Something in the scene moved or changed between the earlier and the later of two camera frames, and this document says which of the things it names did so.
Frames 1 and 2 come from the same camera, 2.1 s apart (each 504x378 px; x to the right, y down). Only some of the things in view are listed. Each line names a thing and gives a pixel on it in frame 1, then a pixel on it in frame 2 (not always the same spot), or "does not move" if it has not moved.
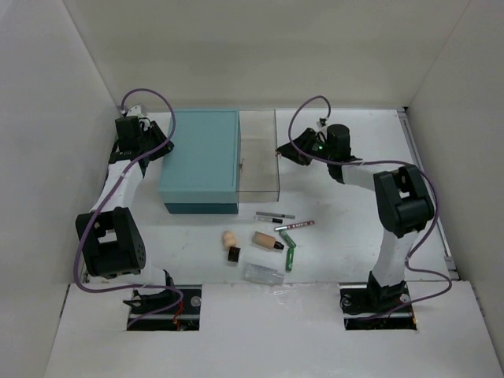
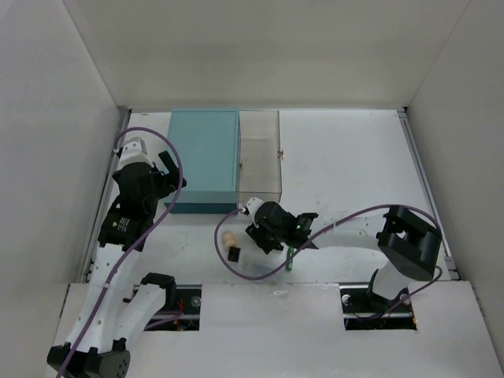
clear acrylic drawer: [258, 172] does not move
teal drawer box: [201, 174] does not move
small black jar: [234, 254] does not move
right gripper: [289, 152] to [256, 232]
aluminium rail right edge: [431, 190] does not move
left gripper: [156, 138] to [158, 178]
